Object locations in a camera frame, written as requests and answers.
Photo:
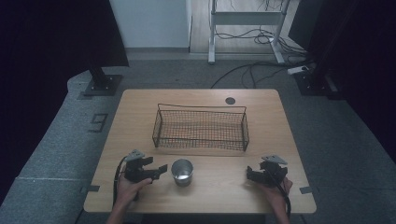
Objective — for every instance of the white metal desk frame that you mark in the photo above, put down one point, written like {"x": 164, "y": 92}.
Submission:
{"x": 246, "y": 18}

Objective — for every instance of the person's left hand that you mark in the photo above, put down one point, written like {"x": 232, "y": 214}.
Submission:
{"x": 129, "y": 192}

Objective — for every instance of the person's right hand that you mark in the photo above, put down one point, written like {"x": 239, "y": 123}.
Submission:
{"x": 274, "y": 195}

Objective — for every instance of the grey tape piece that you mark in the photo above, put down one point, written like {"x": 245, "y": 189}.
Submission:
{"x": 91, "y": 188}
{"x": 306, "y": 189}

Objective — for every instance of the black stand with base plate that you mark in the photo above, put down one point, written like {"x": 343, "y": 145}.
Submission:
{"x": 102, "y": 84}
{"x": 314, "y": 84}

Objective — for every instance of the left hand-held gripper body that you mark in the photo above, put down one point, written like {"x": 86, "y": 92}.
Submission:
{"x": 135, "y": 171}

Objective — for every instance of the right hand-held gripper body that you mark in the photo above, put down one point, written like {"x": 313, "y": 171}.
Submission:
{"x": 274, "y": 173}

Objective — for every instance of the dark round table grommet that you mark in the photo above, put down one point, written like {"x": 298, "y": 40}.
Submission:
{"x": 230, "y": 100}

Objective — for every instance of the dark curtain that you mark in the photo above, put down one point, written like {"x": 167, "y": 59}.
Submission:
{"x": 358, "y": 56}
{"x": 46, "y": 46}

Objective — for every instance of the silver metal cup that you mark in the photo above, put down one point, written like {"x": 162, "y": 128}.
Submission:
{"x": 182, "y": 174}

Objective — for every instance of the white power strip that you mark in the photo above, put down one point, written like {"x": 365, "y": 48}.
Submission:
{"x": 297, "y": 70}

